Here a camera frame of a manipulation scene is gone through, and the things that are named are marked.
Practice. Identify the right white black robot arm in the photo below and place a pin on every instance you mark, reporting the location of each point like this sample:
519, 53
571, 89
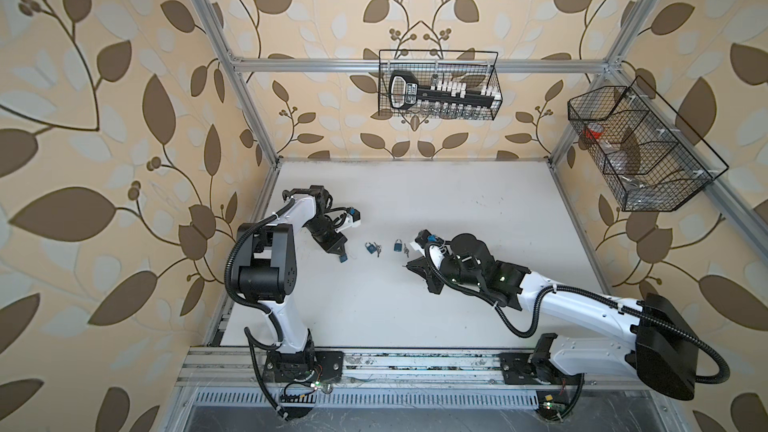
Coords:
578, 332

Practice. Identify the black socket tool set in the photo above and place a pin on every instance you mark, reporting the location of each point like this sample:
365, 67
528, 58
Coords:
405, 91

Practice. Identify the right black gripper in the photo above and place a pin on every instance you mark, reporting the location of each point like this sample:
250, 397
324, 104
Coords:
428, 274

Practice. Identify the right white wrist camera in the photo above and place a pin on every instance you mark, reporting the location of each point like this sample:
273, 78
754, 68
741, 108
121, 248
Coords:
431, 247

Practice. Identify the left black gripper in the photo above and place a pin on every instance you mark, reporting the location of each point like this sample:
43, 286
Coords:
333, 245

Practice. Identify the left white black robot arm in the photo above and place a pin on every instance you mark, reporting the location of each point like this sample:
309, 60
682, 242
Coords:
261, 273

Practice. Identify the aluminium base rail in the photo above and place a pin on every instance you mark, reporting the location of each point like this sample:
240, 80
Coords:
366, 378

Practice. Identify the red item in basket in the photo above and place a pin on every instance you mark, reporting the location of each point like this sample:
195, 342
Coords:
593, 132

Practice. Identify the back black wire basket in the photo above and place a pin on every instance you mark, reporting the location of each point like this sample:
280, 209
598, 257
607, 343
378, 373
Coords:
475, 68

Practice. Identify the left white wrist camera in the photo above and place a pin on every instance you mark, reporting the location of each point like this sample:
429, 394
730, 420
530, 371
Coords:
349, 218

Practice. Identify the side black wire basket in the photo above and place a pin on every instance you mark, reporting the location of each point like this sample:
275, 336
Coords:
653, 157

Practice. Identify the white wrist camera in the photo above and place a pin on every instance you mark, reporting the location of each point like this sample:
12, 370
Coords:
349, 218
431, 247

